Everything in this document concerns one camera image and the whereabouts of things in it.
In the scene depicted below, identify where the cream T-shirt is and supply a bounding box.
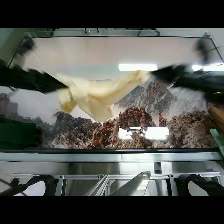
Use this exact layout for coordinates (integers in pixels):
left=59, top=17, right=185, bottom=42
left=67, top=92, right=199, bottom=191
left=54, top=69, right=153, bottom=123

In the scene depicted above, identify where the brown garment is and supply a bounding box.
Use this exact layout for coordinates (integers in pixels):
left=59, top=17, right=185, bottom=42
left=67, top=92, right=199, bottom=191
left=206, top=101, right=224, bottom=135

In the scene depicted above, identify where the silver frame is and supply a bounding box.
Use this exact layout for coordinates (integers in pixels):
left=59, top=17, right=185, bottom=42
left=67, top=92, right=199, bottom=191
left=0, top=28, right=224, bottom=197

